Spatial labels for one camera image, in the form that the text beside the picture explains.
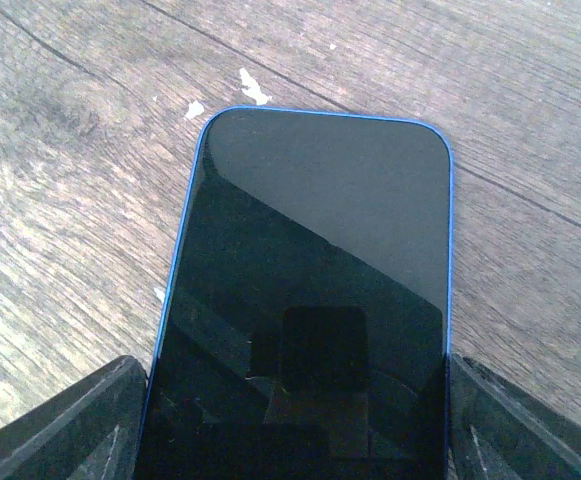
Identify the blue-edged black phone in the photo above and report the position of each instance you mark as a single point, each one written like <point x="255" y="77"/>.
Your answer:
<point x="305" y="329"/>

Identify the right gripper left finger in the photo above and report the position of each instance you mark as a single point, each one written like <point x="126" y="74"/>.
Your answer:
<point x="88" y="431"/>

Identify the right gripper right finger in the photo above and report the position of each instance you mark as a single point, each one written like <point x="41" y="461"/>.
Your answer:
<point x="499" y="431"/>

